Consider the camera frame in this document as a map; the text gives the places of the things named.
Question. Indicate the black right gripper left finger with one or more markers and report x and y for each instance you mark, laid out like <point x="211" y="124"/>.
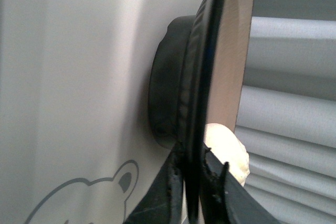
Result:
<point x="163" y="201"/>

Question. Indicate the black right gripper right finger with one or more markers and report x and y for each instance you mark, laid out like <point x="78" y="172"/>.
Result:
<point x="223" y="199"/>

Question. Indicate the white steamed bun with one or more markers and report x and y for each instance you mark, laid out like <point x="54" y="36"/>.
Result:
<point x="228" y="148"/>

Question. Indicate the beige plate with black rim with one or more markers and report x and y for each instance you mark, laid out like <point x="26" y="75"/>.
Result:
<point x="197" y="75"/>

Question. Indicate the cream bear print tray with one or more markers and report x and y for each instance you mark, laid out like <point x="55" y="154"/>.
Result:
<point x="76" y="146"/>

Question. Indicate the grey pleated curtain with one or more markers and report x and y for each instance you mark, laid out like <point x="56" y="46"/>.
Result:
<point x="286" y="117"/>

